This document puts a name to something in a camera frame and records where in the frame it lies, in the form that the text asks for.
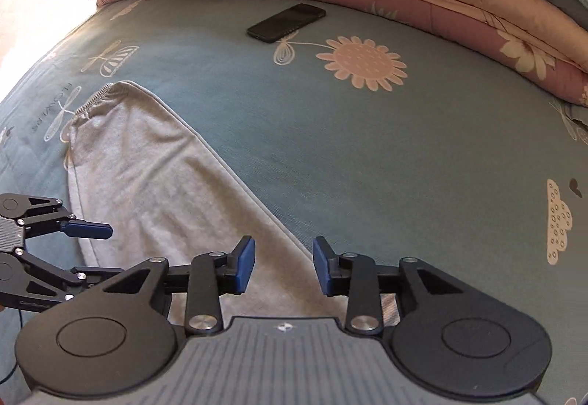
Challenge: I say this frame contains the grey sweatpants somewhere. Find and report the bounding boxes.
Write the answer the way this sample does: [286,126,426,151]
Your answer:
[62,82,347,318]

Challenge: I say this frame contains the black smartphone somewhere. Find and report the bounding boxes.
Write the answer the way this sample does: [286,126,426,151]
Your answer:
[246,3,326,44]

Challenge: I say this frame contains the blue floral bed sheet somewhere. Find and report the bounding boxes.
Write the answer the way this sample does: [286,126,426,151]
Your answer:
[1,0,587,404]

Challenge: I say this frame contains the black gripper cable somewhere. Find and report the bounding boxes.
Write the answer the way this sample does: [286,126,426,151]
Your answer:
[0,305,27,387]

